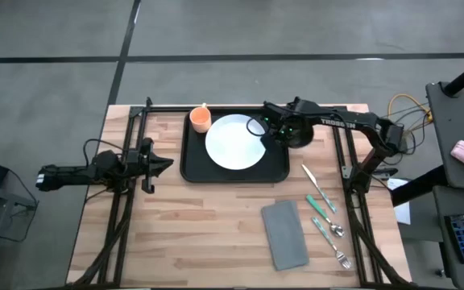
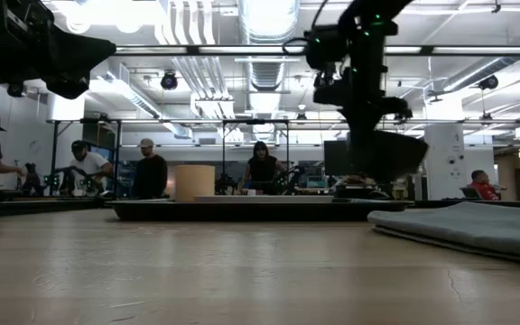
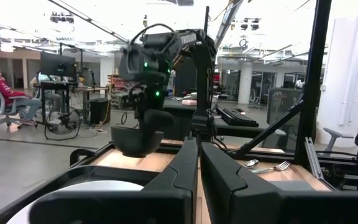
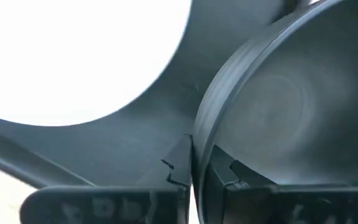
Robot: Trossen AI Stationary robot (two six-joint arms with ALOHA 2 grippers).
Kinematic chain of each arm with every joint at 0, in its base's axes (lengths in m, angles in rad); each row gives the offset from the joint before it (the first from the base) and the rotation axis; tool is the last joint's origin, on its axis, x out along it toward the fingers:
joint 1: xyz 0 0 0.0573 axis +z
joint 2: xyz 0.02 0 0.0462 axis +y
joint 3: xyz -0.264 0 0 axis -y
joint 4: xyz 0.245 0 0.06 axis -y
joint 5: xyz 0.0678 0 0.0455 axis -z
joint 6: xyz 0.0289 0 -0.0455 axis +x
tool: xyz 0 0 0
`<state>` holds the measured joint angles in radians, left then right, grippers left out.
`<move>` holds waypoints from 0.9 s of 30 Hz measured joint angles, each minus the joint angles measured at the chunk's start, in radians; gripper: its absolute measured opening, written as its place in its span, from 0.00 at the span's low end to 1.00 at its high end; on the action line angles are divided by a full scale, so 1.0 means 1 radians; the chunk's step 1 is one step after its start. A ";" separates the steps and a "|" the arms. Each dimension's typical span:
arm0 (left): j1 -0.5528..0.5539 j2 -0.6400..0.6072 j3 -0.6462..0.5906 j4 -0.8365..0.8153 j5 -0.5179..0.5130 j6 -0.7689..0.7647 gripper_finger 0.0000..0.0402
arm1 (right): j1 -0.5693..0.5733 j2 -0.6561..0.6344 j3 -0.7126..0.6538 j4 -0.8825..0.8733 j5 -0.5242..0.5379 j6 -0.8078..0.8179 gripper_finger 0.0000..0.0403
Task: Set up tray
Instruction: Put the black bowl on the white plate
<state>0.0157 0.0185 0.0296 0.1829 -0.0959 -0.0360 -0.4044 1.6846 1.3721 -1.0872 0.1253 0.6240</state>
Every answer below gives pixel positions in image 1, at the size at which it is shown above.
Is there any black desk crossbar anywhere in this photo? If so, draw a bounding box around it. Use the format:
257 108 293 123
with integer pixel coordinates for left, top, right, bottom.
391 164 450 207

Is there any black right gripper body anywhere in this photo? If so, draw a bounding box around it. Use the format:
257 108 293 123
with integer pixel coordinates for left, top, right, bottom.
262 98 313 136

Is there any white round plate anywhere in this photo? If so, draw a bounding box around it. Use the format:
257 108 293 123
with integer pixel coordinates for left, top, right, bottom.
205 114 267 171

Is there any grey cloth napkin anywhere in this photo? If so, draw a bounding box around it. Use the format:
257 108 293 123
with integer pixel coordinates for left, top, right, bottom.
260 200 311 271

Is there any black cable bundle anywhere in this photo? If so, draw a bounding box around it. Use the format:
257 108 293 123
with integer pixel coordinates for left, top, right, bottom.
371 100 433 158

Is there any black side desk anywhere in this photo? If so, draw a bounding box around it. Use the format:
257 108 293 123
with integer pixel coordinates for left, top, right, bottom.
425 81 464 190

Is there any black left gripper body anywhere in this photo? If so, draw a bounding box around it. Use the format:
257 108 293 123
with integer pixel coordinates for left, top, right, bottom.
125 136 155 195

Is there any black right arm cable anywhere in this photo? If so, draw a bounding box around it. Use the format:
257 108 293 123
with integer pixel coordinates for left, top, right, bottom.
246 115 267 137

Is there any spoon with green handle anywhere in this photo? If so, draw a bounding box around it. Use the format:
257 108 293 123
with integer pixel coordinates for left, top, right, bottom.
305 194 346 238

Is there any black plastic serving tray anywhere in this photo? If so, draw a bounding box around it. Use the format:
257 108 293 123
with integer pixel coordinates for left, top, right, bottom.
179 106 291 184

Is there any fork with patterned handle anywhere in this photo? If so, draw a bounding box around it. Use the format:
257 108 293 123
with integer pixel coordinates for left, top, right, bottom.
311 216 353 270

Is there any plastic mug with handle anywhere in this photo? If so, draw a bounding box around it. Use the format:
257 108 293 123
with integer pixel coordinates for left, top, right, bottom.
188 102 213 134

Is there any black keyboard desk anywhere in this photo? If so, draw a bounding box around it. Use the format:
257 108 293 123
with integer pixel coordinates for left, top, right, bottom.
433 184 464 290

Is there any black bowl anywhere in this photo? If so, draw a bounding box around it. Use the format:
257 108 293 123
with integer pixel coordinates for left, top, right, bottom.
282 120 315 149

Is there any white paper sheet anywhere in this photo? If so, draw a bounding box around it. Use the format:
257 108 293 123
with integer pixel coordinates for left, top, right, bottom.
387 176 412 226

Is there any table knife with patterned handle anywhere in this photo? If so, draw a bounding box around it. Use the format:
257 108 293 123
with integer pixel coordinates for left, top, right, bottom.
300 164 338 214

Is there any black aluminium table frame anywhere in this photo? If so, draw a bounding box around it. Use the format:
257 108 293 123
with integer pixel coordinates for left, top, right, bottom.
68 96 418 290

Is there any yellow cable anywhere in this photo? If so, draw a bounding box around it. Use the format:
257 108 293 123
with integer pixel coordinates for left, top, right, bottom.
387 93 433 122

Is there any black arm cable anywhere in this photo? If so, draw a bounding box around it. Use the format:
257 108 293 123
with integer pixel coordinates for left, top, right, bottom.
246 115 267 137
81 139 131 166

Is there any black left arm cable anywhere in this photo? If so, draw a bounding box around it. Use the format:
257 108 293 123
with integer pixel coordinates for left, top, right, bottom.
81 139 131 166

